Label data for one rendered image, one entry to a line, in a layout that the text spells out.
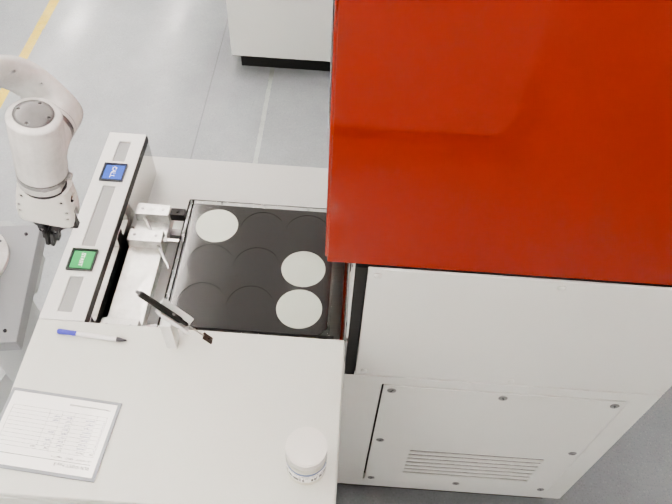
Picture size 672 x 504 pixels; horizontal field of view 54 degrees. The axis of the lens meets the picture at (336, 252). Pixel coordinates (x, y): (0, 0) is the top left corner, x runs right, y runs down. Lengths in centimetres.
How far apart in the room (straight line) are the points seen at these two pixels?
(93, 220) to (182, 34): 228
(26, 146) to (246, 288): 58
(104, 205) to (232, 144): 153
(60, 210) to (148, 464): 48
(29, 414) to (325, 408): 54
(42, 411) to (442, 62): 95
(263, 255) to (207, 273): 13
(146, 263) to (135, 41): 230
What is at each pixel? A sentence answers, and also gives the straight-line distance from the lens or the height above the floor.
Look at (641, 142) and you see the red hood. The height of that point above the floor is 154.
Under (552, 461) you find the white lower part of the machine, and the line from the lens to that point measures 197.
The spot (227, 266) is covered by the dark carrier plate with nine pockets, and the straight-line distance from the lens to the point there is 154.
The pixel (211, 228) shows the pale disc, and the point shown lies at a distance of 161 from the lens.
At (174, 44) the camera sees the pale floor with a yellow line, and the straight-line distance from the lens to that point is 371.
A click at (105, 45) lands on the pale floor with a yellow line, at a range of 378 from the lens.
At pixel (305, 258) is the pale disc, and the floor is 90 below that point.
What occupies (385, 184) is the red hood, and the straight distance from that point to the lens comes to 98.
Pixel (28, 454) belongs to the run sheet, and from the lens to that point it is 134.
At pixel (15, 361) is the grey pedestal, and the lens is 198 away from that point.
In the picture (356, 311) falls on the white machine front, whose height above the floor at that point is 108.
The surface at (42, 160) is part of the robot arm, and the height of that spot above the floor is 136.
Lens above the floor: 214
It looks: 53 degrees down
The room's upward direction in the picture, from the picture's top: 3 degrees clockwise
